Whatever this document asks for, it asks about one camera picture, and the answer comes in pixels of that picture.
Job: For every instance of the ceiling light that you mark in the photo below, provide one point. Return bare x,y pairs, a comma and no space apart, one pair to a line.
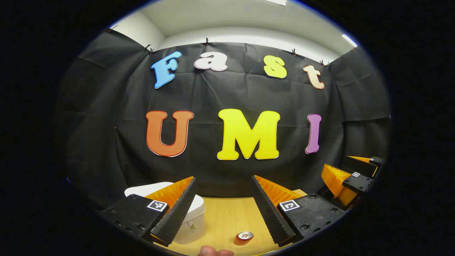
275,2
350,41

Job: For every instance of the black backdrop cloth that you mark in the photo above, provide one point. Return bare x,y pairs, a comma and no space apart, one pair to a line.
213,92

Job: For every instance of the red pop can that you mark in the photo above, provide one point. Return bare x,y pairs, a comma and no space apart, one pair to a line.
244,235

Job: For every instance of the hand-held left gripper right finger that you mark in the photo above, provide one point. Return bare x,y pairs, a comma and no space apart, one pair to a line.
268,213

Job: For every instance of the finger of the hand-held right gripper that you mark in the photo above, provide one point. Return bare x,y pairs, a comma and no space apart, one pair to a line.
359,165
359,183

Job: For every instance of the white desktop garbage bin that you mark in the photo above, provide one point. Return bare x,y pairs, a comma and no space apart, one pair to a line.
193,217

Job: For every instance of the wooden desktop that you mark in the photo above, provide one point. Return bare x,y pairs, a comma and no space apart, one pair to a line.
227,217

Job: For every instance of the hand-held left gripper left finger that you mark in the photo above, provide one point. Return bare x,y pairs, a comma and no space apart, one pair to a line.
181,213

